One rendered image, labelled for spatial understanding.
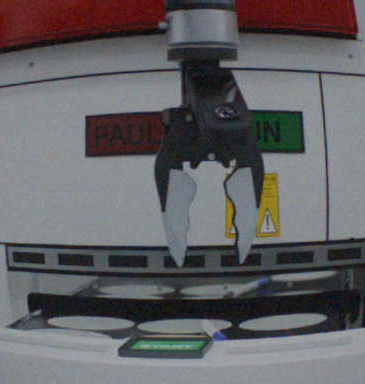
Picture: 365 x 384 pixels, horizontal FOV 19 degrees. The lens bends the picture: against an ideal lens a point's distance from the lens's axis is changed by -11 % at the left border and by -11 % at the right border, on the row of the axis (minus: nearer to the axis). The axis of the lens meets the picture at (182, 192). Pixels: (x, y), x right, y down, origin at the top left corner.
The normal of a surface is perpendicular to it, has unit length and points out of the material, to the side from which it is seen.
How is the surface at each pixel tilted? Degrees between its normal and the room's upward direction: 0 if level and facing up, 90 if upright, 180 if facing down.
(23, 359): 90
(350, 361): 90
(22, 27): 90
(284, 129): 90
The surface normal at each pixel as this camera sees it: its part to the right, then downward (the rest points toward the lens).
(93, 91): -0.15, 0.06
